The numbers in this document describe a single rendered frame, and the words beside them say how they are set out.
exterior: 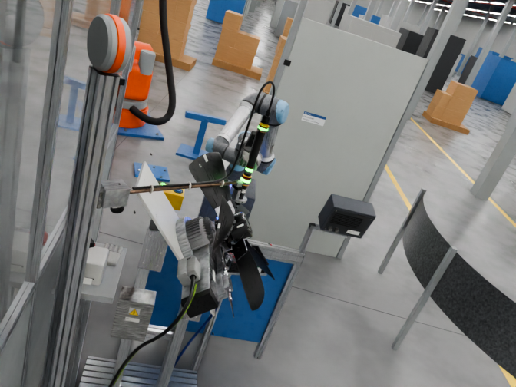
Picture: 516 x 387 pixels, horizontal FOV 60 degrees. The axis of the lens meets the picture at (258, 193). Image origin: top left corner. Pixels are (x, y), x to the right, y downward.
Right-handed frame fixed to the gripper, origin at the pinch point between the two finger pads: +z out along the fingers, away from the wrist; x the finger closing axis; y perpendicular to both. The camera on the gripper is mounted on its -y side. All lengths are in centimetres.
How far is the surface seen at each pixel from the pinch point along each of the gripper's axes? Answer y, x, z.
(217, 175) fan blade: 11.6, 12.3, -2.7
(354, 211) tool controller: 26, -70, -32
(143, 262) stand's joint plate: 51, 34, 16
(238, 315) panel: 118, -31, -39
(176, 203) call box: 47, 24, -34
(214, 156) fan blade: 5.7, 15.1, -9.0
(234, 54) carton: 107, -76, -923
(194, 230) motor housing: 33.0, 16.8, 10.9
